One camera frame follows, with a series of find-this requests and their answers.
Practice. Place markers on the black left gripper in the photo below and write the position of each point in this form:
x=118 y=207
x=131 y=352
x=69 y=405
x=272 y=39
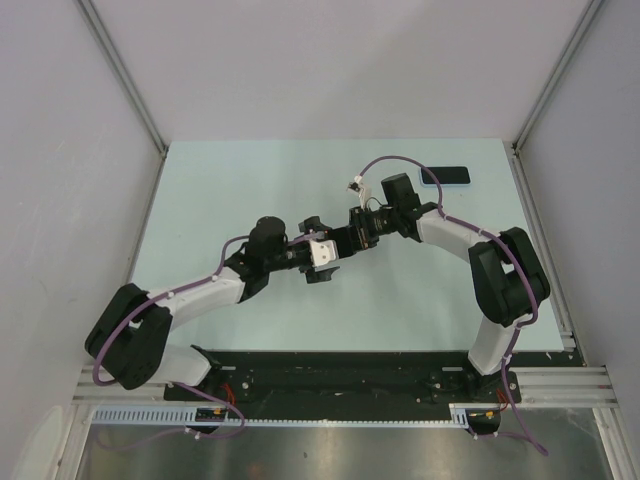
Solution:
x=312 y=275

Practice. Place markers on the black smartphone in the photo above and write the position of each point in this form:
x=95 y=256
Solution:
x=346 y=239

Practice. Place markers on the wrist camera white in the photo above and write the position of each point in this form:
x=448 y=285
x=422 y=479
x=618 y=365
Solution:
x=322 y=252
x=360 y=189

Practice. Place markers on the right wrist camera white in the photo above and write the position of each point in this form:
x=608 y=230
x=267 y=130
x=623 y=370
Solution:
x=360 y=189

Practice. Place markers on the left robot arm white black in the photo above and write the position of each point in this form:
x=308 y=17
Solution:
x=129 y=343

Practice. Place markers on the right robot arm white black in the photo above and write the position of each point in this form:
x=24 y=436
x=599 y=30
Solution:
x=508 y=279

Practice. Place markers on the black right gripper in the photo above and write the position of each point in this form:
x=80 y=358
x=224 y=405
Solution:
x=359 y=219

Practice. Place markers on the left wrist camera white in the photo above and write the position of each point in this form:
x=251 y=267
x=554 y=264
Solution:
x=322 y=252

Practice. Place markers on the aluminium corner frame post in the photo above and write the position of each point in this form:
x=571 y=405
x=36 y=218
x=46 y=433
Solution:
x=107 y=46
x=560 y=68

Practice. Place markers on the black phone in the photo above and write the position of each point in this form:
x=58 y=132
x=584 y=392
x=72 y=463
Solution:
x=446 y=176

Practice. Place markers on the aluminium corner frame post left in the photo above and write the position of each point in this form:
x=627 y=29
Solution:
x=107 y=46

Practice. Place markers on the aluminium corner frame post right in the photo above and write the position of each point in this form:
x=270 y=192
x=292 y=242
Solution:
x=560 y=68

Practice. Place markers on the white slotted cable duct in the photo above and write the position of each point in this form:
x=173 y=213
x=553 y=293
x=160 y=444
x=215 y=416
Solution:
x=191 y=416

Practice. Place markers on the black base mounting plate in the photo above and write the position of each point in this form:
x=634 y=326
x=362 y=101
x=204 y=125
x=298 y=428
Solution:
x=342 y=386

